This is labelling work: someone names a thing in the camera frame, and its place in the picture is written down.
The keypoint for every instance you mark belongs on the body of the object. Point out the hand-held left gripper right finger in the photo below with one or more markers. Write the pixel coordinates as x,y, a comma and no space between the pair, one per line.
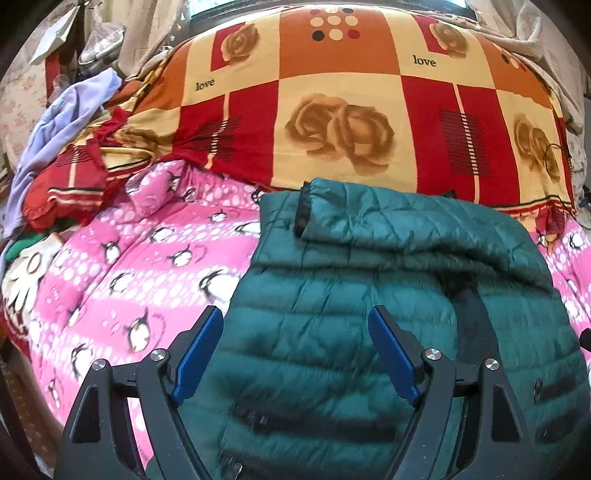
392,353

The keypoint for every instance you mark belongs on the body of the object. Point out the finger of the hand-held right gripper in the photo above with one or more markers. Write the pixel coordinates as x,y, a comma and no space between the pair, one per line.
586,340

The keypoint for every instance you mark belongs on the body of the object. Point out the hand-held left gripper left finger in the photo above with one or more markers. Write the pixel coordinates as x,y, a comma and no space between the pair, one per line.
201,353

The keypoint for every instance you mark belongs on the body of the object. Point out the green puffer jacket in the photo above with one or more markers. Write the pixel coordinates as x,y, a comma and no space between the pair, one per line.
369,277

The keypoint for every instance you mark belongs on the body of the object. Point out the pink penguin print blanket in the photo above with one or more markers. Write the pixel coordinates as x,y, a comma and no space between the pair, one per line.
138,277

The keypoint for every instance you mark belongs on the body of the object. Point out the white flower print red cloth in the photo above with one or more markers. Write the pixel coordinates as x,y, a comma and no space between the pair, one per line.
27,277

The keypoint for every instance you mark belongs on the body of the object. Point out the green cloth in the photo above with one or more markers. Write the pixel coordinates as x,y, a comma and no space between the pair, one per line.
18,249

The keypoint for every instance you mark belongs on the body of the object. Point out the red ruffled checked pillow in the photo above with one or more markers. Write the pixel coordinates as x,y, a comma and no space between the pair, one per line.
69,180

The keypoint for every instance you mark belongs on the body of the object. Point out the lavender cloth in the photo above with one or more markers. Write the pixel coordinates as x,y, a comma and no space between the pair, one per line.
60,110

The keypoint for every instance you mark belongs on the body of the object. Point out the red yellow rose checked blanket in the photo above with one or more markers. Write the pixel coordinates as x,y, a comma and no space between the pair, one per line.
323,69

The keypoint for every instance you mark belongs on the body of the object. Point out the white fleece blanket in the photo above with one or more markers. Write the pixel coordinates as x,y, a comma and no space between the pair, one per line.
531,27

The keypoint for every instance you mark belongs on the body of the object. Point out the clear plastic bag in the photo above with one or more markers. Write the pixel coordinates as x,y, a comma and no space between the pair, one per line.
99,44

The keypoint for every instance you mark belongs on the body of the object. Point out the beige curtain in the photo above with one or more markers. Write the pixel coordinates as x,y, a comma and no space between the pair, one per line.
138,27

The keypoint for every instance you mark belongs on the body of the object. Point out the white paper bag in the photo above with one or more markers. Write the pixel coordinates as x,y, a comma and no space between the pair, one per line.
53,37

